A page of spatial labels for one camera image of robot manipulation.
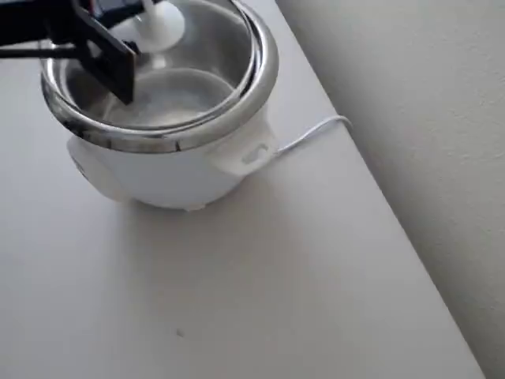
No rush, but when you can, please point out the white rice cooker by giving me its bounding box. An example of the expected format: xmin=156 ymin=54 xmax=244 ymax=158
xmin=40 ymin=0 xmax=282 ymax=211

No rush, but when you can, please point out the white power cable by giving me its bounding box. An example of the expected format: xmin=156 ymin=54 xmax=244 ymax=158
xmin=275 ymin=114 xmax=354 ymax=156

